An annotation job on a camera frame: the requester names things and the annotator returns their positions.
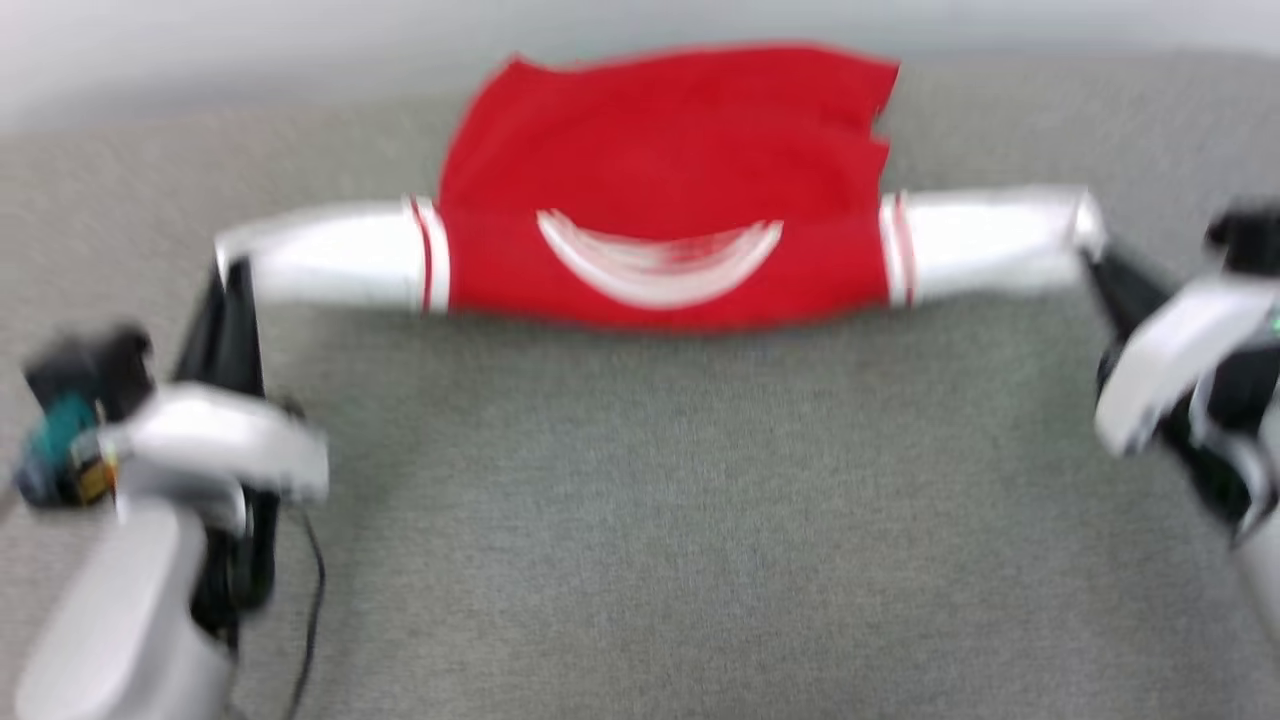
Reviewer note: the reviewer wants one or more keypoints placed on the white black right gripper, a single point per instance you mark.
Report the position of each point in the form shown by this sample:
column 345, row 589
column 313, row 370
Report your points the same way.
column 1180, row 370

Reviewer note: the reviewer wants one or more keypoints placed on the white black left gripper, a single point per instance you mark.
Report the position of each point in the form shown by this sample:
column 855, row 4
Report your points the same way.
column 220, row 440

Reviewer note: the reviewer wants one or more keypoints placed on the red white sleeved shirt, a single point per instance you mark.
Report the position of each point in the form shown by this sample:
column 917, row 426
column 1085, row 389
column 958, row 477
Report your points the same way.
column 660, row 200

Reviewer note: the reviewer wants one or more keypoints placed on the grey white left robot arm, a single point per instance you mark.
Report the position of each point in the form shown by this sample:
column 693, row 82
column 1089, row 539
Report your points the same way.
column 120, row 620

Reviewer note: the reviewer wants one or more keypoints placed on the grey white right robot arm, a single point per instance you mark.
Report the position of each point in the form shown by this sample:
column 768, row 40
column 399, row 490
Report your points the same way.
column 1262, row 580

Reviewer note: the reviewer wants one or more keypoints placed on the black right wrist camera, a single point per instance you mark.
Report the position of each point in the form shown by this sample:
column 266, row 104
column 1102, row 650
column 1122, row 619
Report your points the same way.
column 1248, row 238

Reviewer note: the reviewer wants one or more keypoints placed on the black teal left wrist camera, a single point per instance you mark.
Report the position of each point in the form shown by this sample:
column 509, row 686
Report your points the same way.
column 75, row 400

